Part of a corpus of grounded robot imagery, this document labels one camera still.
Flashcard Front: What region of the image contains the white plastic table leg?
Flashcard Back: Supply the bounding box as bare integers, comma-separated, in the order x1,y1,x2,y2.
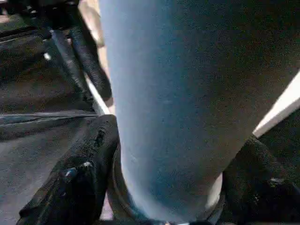
98,0,300,223

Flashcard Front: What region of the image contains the white plastic table top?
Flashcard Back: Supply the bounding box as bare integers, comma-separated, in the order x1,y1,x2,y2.
78,0,300,225

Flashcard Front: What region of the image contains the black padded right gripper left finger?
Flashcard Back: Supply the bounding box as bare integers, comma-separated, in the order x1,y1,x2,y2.
16,114,120,225

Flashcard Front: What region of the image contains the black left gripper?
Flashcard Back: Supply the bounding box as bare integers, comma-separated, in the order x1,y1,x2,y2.
14,0,112,100

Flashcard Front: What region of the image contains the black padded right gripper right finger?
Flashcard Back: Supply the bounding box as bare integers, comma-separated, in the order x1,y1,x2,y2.
221,135,300,225

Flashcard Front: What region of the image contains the black glossy mat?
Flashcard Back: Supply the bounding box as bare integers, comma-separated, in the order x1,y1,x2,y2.
0,0,300,225

